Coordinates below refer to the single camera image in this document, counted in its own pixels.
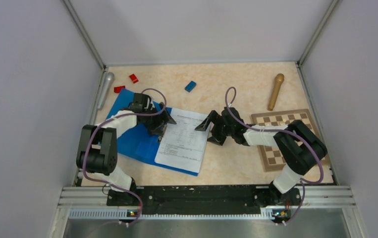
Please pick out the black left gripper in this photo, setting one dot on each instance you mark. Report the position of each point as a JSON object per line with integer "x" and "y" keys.
{"x": 160, "y": 120}

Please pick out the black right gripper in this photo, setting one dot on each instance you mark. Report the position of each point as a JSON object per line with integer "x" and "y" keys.
{"x": 214, "y": 117}

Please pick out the Chinese printed paper sheet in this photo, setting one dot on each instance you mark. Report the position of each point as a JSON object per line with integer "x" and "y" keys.
{"x": 182, "y": 147}

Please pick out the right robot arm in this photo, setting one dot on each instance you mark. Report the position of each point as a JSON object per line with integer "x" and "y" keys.
{"x": 299, "y": 146}

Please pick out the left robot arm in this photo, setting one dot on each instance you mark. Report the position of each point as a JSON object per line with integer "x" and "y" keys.
{"x": 97, "y": 149}

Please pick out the red block near folder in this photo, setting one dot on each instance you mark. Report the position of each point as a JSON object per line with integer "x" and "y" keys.
{"x": 133, "y": 78}

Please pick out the blue block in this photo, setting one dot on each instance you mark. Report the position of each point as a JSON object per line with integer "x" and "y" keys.
{"x": 190, "y": 86}

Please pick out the red block far left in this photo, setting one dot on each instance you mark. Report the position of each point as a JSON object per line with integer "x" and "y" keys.
{"x": 118, "y": 89}

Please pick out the silver microphone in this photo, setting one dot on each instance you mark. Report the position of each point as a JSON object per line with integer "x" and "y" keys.
{"x": 108, "y": 81}

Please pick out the wooden pestle handle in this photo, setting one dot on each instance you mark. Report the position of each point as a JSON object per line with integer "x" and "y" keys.
{"x": 278, "y": 81}

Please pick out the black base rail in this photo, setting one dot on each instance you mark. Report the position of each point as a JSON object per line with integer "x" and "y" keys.
{"x": 201, "y": 199}

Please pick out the aluminium frame rail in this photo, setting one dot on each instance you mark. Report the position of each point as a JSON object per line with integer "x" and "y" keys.
{"x": 91, "y": 202}

